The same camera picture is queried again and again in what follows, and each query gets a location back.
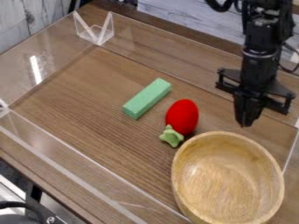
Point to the black table leg bracket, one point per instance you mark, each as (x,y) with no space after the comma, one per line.
(49,210)

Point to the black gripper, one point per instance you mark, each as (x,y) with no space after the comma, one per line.
(253,86)

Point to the wooden bowl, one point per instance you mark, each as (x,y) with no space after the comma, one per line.
(226,180)

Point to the green rectangular block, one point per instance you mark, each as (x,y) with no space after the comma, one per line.
(146,98)

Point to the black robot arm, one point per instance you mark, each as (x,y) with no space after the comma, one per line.
(268,27)

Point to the clear acrylic tray walls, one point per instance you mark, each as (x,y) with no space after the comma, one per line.
(66,137)

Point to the red plush strawberry toy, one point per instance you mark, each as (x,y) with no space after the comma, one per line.
(180,120)

